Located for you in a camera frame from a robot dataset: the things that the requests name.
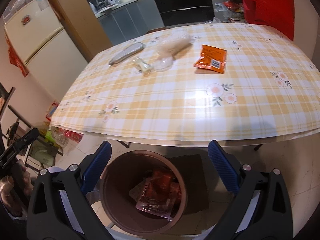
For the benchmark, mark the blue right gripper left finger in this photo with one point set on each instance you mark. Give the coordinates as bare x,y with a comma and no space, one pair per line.
93,165

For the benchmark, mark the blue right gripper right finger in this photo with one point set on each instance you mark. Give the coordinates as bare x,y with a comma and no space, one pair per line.
226,165

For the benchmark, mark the dark red snack bag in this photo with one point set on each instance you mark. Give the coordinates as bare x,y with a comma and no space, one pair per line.
158,194

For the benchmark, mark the plastic disposable fork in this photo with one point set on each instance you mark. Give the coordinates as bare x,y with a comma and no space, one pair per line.
142,66

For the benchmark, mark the brown round trash bin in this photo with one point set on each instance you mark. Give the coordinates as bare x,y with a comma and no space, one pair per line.
123,174

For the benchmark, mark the grey kitchen base cabinets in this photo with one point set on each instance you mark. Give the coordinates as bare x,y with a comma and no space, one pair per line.
130,20

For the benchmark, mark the chrome kitchen faucet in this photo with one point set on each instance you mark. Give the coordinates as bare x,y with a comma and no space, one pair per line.
102,3

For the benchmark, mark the red gift box on floor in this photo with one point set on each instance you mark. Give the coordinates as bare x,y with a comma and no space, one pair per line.
76,137

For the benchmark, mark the yellow plaid floral tablecloth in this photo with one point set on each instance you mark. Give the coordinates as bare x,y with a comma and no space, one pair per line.
270,88

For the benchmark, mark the red hanging decoration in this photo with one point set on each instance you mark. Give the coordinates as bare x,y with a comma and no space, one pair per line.
14,59

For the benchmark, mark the orange sachet packet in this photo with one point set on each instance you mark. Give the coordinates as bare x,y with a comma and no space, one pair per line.
212,58

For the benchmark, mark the cream two-door refrigerator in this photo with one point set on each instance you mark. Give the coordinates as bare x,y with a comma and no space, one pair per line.
44,47

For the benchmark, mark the bubble wrap roll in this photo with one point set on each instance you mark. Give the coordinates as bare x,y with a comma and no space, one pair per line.
175,42

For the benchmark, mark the grey mesh scrubbing pad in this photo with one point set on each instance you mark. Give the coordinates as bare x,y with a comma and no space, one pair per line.
127,52

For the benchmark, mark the black built-in oven stove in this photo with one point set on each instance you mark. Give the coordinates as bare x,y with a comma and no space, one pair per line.
178,12

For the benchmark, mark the red hanging apron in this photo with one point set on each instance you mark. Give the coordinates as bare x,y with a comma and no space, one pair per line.
279,14

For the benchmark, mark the wire rack with snacks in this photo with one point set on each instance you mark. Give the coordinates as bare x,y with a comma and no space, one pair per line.
230,11

